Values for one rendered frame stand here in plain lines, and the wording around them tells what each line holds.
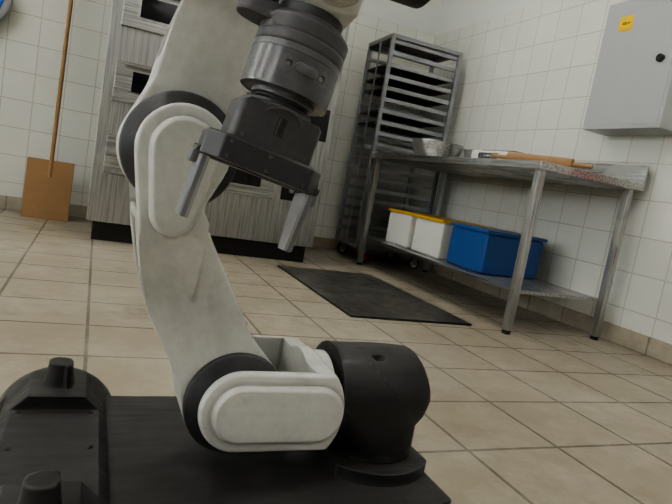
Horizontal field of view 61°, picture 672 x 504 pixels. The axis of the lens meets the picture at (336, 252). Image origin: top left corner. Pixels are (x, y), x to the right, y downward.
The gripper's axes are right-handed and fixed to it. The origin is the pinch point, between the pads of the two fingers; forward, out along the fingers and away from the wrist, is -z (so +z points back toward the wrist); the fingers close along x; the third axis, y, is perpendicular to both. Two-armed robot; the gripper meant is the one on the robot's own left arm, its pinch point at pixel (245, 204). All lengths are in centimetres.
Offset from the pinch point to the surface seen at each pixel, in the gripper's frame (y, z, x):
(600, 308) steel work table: -163, 16, -253
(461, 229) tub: -232, 35, -199
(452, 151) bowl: -290, 91, -212
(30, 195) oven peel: -398, -40, 36
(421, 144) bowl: -302, 89, -192
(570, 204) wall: -212, 73, -256
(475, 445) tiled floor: -56, -37, -95
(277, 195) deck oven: -321, 18, -109
